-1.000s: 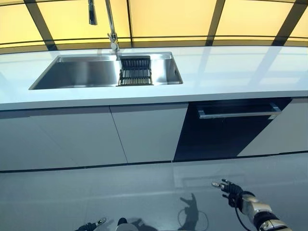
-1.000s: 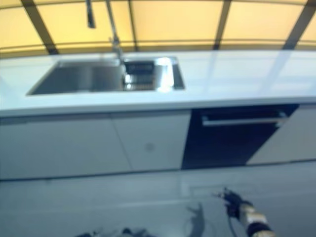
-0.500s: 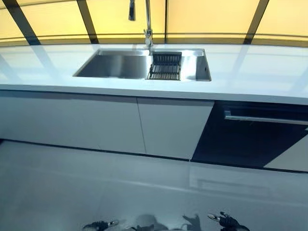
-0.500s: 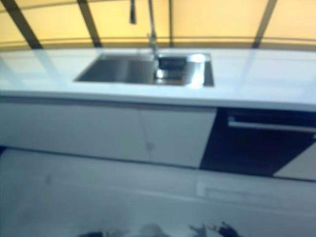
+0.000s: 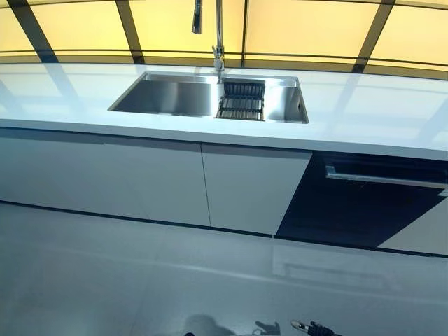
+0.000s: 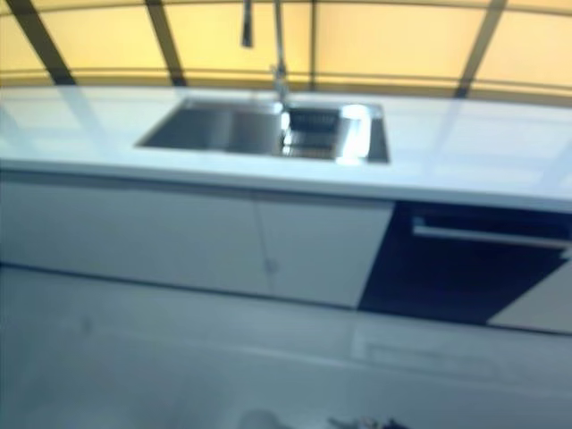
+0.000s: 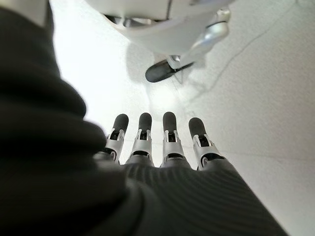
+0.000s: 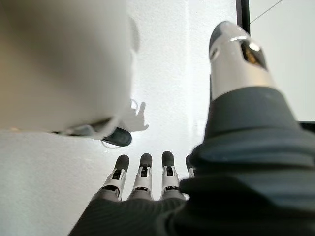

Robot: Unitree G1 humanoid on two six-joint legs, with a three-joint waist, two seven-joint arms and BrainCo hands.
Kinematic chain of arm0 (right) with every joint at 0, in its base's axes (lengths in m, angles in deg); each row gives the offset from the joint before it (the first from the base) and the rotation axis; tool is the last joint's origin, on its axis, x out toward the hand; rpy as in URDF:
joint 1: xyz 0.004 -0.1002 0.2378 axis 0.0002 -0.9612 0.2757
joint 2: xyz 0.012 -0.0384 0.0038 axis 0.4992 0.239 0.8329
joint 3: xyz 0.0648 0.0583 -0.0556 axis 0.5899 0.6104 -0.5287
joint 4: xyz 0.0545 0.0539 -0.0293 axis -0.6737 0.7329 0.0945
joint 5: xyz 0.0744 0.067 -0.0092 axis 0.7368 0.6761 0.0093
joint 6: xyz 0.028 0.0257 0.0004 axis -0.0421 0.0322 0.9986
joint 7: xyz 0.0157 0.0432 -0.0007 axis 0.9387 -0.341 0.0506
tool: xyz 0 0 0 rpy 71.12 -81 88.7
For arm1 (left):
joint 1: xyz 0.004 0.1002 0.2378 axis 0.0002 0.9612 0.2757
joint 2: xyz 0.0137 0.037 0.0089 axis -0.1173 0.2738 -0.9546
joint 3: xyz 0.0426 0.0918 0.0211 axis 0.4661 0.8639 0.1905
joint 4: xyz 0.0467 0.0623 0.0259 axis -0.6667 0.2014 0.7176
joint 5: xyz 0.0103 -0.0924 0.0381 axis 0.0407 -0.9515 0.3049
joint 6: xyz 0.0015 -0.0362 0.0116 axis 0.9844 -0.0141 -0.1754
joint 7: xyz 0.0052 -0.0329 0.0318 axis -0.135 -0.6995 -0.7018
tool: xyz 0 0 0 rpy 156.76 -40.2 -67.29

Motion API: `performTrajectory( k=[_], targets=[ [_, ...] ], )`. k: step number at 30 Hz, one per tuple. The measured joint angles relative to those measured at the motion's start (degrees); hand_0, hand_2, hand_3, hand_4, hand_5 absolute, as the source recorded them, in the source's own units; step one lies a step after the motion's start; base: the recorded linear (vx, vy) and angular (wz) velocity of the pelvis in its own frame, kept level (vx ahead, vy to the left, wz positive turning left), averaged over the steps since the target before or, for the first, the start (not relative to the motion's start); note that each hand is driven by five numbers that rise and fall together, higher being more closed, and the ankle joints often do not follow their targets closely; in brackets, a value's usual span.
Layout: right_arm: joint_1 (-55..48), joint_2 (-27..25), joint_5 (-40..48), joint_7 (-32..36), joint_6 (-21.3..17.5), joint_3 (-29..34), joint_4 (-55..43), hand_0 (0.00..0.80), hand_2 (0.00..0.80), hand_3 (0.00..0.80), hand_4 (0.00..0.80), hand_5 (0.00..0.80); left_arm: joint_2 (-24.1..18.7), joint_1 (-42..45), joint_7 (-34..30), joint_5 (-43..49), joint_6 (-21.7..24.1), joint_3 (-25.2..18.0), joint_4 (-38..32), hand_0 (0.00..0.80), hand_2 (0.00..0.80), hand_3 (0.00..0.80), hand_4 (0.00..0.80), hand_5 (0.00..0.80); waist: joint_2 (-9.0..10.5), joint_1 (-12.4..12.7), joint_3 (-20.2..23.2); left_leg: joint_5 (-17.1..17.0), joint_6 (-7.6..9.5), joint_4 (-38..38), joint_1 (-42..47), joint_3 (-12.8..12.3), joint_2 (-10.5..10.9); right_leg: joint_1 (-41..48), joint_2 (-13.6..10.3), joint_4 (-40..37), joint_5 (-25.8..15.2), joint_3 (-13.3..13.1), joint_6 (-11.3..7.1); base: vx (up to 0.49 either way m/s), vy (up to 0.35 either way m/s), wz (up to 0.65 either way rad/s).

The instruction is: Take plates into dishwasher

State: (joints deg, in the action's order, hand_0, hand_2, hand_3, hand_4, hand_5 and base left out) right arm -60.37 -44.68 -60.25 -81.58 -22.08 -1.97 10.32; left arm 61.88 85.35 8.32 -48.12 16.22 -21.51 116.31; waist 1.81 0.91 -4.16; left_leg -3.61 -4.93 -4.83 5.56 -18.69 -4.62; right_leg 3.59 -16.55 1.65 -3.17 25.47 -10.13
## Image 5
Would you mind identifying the open black dishwasher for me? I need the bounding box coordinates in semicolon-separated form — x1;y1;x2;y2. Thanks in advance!
275;150;448;250

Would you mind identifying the white glossy cabinet door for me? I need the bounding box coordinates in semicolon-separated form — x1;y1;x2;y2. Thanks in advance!
0;127;211;227
200;142;314;236

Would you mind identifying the black steel dish rack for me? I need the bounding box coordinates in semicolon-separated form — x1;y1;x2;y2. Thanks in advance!
213;79;267;123

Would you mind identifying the stainless steel sink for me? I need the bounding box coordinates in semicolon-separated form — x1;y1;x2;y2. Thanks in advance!
106;70;310;125

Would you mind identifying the dark cabinet toe kick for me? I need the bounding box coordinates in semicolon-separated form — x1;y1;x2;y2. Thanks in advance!
0;198;448;259

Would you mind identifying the chrome pull-out faucet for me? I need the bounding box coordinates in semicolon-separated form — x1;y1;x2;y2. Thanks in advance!
190;0;225;85

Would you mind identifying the dark window frame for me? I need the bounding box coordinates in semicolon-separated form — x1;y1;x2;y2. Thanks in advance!
0;0;448;80

